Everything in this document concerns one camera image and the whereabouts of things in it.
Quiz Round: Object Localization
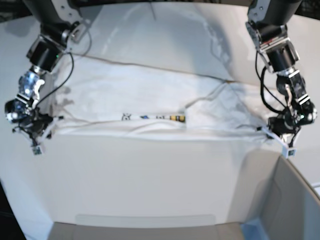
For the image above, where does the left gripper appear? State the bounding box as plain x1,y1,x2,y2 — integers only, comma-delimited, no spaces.
256,117,301,158

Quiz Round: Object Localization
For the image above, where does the white printed t-shirt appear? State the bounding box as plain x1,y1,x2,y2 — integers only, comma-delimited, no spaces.
50,56,271,145

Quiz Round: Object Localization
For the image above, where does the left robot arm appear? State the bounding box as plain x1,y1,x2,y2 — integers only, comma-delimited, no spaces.
245,0,318,158

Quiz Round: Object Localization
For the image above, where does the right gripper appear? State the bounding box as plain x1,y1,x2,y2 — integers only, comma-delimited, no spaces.
12,110,63,156

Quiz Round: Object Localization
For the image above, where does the grey bin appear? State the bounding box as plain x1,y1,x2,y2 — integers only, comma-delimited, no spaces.
226,149,320,240

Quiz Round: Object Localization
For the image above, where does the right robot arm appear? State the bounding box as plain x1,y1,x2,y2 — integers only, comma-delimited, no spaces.
4,0,86,156

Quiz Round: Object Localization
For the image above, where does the grey front tray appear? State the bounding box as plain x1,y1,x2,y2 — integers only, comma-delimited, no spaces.
48,214,245,240

